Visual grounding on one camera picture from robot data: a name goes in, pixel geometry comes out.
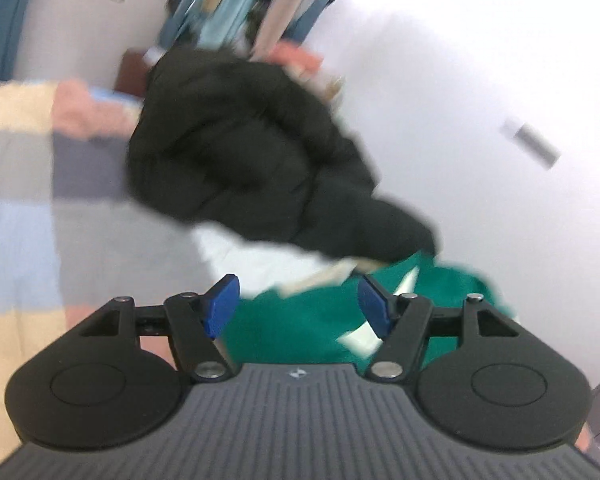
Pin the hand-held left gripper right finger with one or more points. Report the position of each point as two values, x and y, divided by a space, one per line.
375 307

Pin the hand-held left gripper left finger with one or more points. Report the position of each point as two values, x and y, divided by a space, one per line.
222 305

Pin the green sweatshirt with white print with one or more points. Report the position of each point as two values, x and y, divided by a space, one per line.
300 320

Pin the white cloth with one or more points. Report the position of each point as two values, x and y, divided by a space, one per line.
250 265

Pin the black puffer jacket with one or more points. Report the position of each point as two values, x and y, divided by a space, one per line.
240 150

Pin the colour-block patchwork blanket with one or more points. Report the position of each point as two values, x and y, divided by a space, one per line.
20 240

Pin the brown furniture piece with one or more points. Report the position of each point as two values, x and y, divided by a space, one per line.
132 72

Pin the coral pink cloth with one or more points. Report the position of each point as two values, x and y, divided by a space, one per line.
297 59

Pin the light blue hanging garment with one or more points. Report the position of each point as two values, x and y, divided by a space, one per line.
225 5

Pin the beige hanging garment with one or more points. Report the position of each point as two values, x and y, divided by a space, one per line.
285 5

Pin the grey wall plate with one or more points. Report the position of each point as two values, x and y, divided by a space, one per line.
530 141

